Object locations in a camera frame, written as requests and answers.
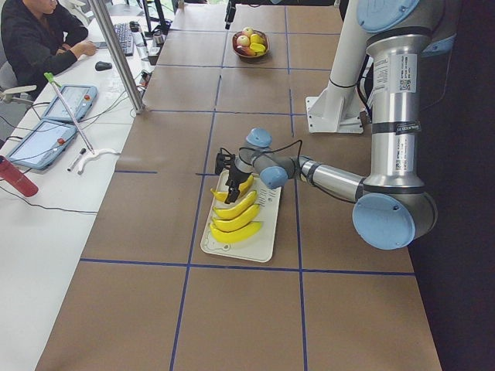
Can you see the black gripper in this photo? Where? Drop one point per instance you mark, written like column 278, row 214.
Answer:
column 235, row 178

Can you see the yellow banana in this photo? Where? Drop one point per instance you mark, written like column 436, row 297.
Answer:
column 238, row 235
column 235, row 211
column 232, row 195
column 239, row 221

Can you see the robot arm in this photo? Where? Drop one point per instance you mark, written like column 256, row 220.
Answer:
column 230, row 13
column 375, row 80

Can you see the brown wicker basket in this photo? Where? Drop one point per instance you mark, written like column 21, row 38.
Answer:
column 233, row 42

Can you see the white bear tray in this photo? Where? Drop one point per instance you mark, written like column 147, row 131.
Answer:
column 258, row 248

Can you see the red yellow mango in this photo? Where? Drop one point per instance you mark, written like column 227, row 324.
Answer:
column 245, row 51

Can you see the yellow pear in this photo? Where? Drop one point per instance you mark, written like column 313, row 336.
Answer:
column 256, row 38

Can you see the black marker pen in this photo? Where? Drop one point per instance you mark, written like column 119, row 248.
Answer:
column 77, row 159

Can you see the pink white apple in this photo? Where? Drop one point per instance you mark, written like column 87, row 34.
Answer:
column 247, row 31

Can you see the far teach pendant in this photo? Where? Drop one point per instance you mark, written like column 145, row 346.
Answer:
column 79, row 99

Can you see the teach pendant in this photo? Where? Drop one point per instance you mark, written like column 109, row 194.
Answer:
column 79, row 99
column 43, row 145

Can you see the black computer mouse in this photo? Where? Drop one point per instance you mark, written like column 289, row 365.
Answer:
column 102, row 66

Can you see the black keyboard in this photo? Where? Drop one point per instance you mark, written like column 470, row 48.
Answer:
column 125, row 38

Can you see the near teach pendant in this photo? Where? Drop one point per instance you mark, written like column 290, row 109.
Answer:
column 43, row 145

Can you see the red thermos bottle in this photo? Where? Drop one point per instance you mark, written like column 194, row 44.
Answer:
column 17, row 179

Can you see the seated person in black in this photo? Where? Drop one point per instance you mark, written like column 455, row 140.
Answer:
column 41, row 37

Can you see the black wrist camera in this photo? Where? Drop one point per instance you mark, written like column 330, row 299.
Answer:
column 224, row 161

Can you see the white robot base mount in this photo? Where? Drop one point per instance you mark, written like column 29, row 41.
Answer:
column 339, row 117

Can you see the aluminium frame post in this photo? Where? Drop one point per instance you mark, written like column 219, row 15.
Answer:
column 106, row 24

